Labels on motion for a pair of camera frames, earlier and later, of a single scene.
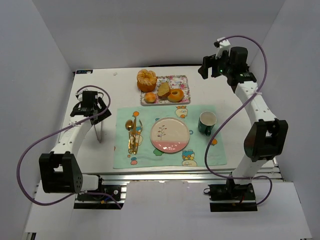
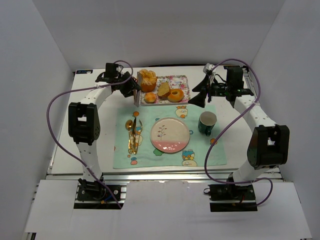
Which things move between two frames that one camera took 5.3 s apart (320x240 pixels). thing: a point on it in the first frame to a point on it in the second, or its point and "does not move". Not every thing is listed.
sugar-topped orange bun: [146, 80] does not move
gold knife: [134, 133] does not move
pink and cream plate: [169, 135] does not move
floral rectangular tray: [180, 82] does not move
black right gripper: [206, 64] to [210, 88]
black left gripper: [99, 115] to [128, 85]
